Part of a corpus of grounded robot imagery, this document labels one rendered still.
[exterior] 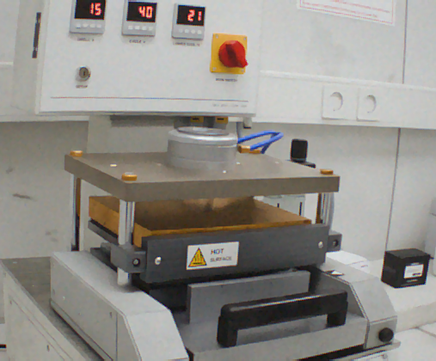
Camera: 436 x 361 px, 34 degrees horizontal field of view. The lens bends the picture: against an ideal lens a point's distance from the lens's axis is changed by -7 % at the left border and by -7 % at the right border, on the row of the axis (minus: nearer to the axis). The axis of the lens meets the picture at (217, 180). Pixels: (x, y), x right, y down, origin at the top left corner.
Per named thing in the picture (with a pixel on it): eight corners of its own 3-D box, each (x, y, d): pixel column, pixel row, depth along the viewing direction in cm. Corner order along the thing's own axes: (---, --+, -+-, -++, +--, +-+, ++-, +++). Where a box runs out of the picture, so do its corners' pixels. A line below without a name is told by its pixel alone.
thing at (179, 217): (87, 228, 89) (90, 150, 87) (240, 219, 101) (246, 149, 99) (150, 269, 75) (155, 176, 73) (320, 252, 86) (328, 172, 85)
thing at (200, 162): (46, 216, 93) (50, 115, 91) (247, 206, 109) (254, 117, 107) (122, 272, 73) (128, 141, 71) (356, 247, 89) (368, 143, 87)
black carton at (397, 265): (379, 281, 152) (384, 250, 151) (409, 277, 156) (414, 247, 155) (396, 289, 147) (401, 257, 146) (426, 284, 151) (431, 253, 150)
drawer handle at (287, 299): (215, 340, 70) (218, 302, 69) (334, 319, 78) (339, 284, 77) (226, 347, 68) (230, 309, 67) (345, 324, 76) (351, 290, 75)
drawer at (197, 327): (76, 291, 91) (76, 232, 90) (224, 278, 103) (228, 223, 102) (192, 388, 67) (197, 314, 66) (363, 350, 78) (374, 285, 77)
